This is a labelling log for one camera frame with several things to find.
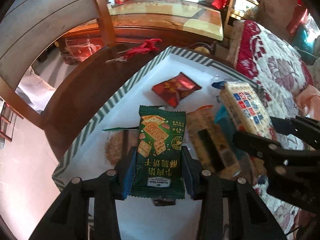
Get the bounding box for wooden chair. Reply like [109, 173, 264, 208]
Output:
[0, 0, 117, 131]

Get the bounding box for peach pink cloth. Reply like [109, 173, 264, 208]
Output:
[295, 85, 320, 120]

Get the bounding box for dark snack bar packet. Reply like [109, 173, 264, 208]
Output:
[187, 105, 241, 180]

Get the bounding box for dark green cracker packet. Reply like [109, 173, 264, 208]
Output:
[130, 106, 186, 200]

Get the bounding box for soda cracker pack blue ends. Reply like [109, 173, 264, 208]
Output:
[212, 81, 277, 141]

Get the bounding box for teal cushion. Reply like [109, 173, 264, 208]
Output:
[291, 24, 316, 64]

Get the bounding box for light blue snack packet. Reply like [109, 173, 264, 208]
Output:
[214, 105, 237, 137]

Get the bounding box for brass round knob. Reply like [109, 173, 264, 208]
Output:
[194, 46, 211, 54]

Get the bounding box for red ribbon keys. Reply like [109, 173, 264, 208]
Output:
[105, 38, 162, 63]

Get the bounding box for wooden coffee table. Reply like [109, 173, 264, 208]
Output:
[54, 0, 223, 64]

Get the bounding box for red foil snack packet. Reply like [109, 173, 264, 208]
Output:
[152, 72, 202, 108]

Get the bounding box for red white floral fleece blanket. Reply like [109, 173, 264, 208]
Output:
[226, 19, 320, 230]

